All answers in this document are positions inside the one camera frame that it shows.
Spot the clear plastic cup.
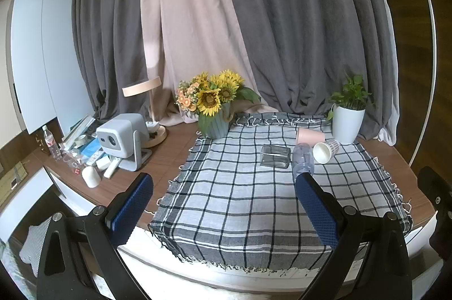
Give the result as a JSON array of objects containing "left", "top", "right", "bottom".
[{"left": 292, "top": 143, "right": 315, "bottom": 182}]

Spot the rectangular glass container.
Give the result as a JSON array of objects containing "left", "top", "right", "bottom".
[{"left": 260, "top": 144, "right": 292, "bottom": 169}]

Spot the blue packet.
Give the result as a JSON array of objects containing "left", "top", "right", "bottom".
[{"left": 78, "top": 137, "right": 107, "bottom": 164}]

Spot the grey curtain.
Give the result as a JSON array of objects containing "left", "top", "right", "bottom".
[
  {"left": 71, "top": 0, "right": 149, "bottom": 121},
  {"left": 213, "top": 0, "right": 400, "bottom": 146}
]

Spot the white patterned paper cup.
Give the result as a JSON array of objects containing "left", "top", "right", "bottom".
[{"left": 312, "top": 139, "right": 341, "bottom": 164}]

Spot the pink cup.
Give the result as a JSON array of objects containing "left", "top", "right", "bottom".
[{"left": 296, "top": 128, "right": 325, "bottom": 145}]

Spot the grey striped cushion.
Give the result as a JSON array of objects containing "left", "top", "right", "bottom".
[{"left": 19, "top": 218, "right": 54, "bottom": 277}]

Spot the checked grey white cloth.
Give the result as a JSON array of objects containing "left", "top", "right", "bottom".
[{"left": 148, "top": 112, "right": 414, "bottom": 274}]

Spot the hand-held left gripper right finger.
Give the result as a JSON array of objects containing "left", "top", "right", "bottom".
[{"left": 295, "top": 173, "right": 413, "bottom": 300}]

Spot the ribbed blue-grey vase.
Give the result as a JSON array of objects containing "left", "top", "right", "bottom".
[{"left": 197, "top": 102, "right": 235, "bottom": 140}]

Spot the white plant pot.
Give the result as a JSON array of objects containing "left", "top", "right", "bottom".
[{"left": 331, "top": 103, "right": 366, "bottom": 144}]

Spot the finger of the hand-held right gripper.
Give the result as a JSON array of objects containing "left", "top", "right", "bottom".
[{"left": 417, "top": 166, "right": 452, "bottom": 259}]

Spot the stack of books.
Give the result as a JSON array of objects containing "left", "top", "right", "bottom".
[{"left": 61, "top": 114, "right": 98, "bottom": 151}]

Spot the white cylinder container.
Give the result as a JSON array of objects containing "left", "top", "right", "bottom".
[{"left": 81, "top": 166, "right": 100, "bottom": 188}]

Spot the sunflower bouquet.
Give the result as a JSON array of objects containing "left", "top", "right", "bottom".
[{"left": 175, "top": 70, "right": 262, "bottom": 117}]

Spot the green leafy plant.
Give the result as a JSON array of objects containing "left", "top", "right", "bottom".
[{"left": 326, "top": 74, "right": 376, "bottom": 124}]

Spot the clear water bottle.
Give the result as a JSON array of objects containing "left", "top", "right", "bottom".
[{"left": 42, "top": 125, "right": 63, "bottom": 160}]

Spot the grey projector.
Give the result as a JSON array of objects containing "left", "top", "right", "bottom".
[{"left": 96, "top": 113, "right": 153, "bottom": 172}]

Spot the white cabinet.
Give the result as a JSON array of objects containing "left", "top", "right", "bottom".
[{"left": 6, "top": 0, "right": 95, "bottom": 135}]

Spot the white remote control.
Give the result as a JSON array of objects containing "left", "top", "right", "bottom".
[{"left": 103, "top": 159, "right": 121, "bottom": 180}]

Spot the pink curtain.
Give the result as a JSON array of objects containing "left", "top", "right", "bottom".
[{"left": 140, "top": 0, "right": 280, "bottom": 127}]

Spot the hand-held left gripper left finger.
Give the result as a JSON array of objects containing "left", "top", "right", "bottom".
[{"left": 36, "top": 172, "right": 155, "bottom": 300}]

